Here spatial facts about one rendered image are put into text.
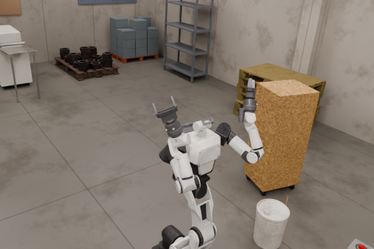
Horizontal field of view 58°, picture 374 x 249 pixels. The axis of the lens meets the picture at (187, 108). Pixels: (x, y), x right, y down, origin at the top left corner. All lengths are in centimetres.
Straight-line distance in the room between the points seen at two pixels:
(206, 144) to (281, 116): 152
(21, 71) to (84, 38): 245
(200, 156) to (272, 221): 127
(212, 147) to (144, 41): 669
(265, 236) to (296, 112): 127
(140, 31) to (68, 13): 175
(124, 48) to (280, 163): 557
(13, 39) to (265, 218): 539
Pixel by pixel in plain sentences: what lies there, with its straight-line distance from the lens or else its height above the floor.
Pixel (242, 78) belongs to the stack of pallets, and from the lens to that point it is 562.
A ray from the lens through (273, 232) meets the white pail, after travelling 331.
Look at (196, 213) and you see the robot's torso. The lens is 242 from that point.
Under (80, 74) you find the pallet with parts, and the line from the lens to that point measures 733.
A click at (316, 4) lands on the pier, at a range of 573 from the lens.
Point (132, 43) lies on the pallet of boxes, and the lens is 852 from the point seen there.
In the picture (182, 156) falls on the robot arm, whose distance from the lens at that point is 188.
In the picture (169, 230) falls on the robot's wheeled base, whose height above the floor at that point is 35.
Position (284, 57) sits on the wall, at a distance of 642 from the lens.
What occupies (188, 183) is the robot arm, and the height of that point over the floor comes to 129.
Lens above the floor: 241
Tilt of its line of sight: 24 degrees down
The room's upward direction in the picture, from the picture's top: 4 degrees clockwise
